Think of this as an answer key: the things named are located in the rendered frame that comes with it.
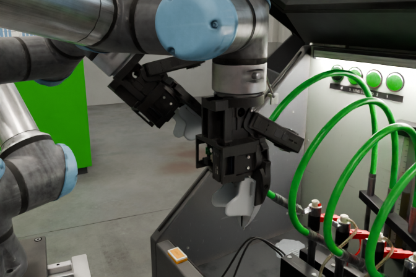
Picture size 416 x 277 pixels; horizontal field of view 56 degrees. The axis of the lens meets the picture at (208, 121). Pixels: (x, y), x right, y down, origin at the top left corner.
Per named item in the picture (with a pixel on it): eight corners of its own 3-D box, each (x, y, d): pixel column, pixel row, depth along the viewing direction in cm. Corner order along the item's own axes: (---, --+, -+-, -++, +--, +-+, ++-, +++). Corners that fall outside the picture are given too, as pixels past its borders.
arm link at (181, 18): (125, 60, 43) (176, 52, 53) (219, 66, 38) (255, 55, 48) (121, -16, 41) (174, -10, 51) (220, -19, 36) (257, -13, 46)
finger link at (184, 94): (200, 122, 71) (163, 92, 71) (207, 115, 71) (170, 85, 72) (202, 117, 66) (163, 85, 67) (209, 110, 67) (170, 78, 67)
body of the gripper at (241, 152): (194, 171, 59) (194, 92, 56) (241, 160, 63) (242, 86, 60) (223, 190, 53) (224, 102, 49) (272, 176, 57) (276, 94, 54)
